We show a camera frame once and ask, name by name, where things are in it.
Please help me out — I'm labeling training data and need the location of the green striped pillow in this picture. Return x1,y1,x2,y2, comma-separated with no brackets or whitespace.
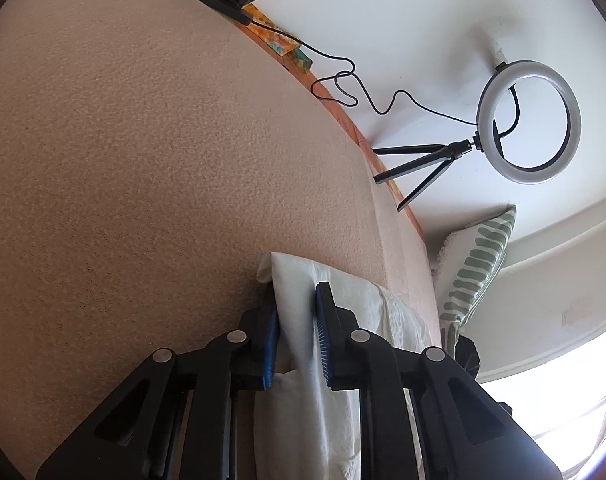
430,205,518,356

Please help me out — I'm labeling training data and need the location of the black cable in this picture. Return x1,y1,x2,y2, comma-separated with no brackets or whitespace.
250,15,479,126

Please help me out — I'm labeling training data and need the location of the black mini tripod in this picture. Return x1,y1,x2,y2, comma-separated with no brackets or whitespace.
373,132,484,211

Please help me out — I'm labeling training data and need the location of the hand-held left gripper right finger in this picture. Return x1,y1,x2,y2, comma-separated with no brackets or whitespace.
314,282,561,480

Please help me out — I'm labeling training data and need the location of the beige blanket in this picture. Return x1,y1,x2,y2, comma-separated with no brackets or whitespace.
0,0,441,480

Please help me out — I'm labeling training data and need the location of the window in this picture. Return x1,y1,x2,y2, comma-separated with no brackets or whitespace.
478,310,606,480

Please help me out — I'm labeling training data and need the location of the white ring light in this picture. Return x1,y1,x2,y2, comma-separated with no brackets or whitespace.
476,60,581,185

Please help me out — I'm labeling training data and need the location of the white long-sleeved shirt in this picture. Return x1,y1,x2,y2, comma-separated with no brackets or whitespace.
255,251,431,480

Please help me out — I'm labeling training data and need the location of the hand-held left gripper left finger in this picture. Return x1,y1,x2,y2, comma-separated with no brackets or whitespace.
35,292,281,480

